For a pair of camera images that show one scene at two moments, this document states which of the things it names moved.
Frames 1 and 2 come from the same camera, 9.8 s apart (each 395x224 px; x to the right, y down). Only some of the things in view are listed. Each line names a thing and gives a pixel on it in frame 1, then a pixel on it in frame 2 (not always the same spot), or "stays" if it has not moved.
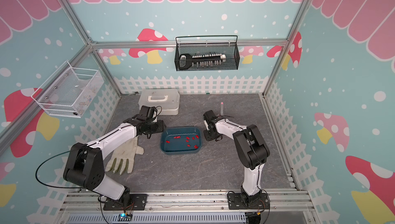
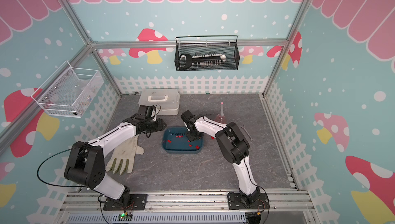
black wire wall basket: (207, 53) stays
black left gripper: (161, 127) stays
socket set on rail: (186, 61) stays
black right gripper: (207, 136) -> (190, 138)
